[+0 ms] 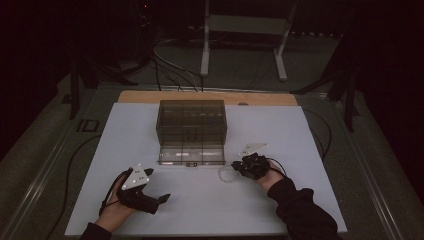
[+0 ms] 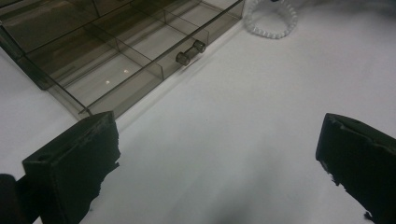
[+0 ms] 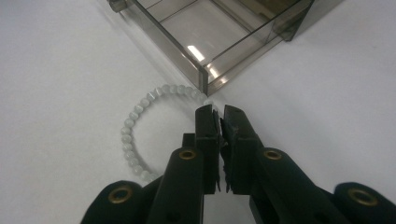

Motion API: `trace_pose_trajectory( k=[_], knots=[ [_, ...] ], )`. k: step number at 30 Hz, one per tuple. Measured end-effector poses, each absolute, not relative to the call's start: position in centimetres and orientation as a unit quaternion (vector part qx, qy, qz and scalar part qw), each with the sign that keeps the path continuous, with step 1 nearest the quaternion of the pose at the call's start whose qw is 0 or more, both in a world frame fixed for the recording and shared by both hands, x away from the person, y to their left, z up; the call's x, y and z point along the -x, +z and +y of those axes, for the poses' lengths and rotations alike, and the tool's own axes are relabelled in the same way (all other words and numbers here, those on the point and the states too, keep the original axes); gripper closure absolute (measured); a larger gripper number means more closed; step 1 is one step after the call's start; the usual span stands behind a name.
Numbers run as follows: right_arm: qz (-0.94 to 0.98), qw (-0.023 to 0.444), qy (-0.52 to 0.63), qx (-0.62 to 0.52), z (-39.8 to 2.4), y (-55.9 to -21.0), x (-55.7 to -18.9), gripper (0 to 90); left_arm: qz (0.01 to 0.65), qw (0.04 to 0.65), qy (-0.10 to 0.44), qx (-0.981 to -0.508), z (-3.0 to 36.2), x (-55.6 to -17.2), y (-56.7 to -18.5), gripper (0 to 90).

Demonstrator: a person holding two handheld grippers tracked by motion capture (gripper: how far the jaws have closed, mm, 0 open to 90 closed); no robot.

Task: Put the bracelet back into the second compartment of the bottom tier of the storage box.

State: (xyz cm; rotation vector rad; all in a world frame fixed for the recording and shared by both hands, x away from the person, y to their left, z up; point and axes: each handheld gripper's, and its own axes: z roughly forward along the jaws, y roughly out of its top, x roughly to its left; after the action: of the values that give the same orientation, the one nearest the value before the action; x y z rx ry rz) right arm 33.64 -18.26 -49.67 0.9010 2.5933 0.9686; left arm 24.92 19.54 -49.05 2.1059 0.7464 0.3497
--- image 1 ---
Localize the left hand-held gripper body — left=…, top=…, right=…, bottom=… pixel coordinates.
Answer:
left=116, top=162, right=161, bottom=215

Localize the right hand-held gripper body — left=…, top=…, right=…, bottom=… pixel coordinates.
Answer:
left=237, top=142, right=272, bottom=181

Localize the white bead bracelet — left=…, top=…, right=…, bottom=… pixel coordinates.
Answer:
left=217, top=164, right=243, bottom=184

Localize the smoky transparent drawer box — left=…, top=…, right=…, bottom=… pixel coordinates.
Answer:
left=155, top=99, right=229, bottom=167

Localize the person's right hand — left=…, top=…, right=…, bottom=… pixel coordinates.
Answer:
left=255, top=162, right=287, bottom=193

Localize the person's left hand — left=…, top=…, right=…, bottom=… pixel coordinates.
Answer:
left=95, top=170, right=135, bottom=232

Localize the black tripod stand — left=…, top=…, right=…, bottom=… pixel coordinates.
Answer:
left=289, top=31, right=363, bottom=133
left=68, top=61, right=139, bottom=120

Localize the white metal stand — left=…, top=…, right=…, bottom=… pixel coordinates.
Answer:
left=199, top=0, right=299, bottom=82

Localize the right hand-held gripper cable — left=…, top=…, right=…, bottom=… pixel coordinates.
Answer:
left=265, top=157, right=288, bottom=178

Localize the hand-held gripper cable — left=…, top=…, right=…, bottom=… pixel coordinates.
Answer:
left=98, top=167, right=133, bottom=217
left=265, top=157, right=288, bottom=178

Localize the left hand-held gripper cable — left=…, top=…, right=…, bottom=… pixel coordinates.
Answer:
left=98, top=167, right=133, bottom=217

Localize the black floor cable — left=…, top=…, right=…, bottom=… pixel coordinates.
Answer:
left=302, top=108, right=333, bottom=163
left=44, top=134, right=103, bottom=240

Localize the bundle of floor cables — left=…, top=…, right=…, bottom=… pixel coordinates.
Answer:
left=151, top=38, right=205, bottom=93

